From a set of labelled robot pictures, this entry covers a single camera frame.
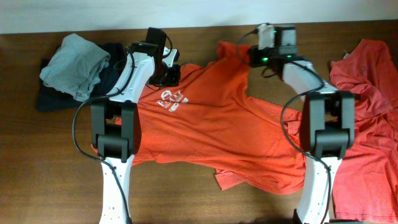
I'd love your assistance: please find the orange printed t-shirt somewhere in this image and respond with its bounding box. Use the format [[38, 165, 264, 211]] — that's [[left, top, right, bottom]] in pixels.
[[133, 42, 305, 195]]

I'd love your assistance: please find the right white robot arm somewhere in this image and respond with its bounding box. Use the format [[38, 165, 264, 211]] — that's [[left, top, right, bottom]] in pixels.
[[248, 45, 356, 223]]

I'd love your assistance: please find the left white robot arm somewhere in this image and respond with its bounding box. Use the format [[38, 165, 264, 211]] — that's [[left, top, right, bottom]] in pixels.
[[91, 27, 180, 223]]

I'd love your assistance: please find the folded grey t-shirt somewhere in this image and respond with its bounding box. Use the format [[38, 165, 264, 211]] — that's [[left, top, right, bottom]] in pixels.
[[40, 34, 111, 101]]

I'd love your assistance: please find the folded navy garment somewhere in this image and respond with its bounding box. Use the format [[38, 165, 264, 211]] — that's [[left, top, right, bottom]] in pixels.
[[35, 43, 126, 112]]

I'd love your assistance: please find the red t-shirt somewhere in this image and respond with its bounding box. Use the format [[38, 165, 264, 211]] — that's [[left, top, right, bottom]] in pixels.
[[330, 39, 397, 223]]

